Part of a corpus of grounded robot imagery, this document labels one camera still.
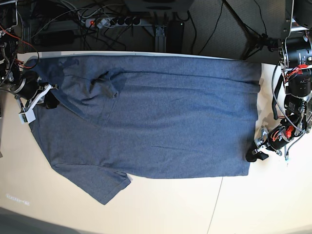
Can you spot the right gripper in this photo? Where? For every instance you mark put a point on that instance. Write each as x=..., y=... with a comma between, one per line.
x=28, y=85

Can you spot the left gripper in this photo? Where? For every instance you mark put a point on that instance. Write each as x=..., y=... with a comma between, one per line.
x=273, y=140

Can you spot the blue grey T-shirt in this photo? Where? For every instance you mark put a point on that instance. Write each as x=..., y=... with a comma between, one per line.
x=154, y=117

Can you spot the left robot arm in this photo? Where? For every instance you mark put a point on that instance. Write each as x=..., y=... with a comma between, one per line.
x=292, y=92

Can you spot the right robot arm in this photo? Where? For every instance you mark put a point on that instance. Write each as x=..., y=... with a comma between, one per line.
x=11, y=40

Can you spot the white power strip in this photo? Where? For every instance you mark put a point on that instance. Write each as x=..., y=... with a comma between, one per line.
x=113, y=22

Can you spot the black power adapter brick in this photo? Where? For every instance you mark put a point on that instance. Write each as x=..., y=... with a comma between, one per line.
x=175, y=32

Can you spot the aluminium table frame post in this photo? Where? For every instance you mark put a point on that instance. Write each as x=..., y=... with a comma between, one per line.
x=156, y=27

